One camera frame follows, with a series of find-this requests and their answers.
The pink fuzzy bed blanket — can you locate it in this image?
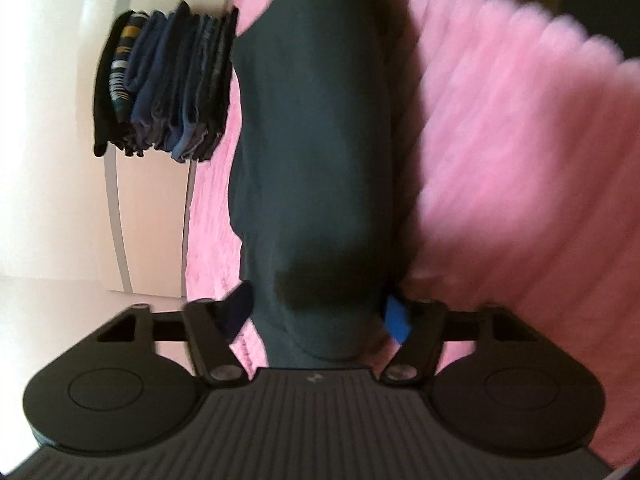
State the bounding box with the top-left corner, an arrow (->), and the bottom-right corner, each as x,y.
184,0 -> 640,470

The dark green long-sleeve shirt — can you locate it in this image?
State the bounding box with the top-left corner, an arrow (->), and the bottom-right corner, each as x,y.
228,0 -> 398,368

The stack of hanging clothes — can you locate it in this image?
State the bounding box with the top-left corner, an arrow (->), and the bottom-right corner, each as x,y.
92,1 -> 239,164

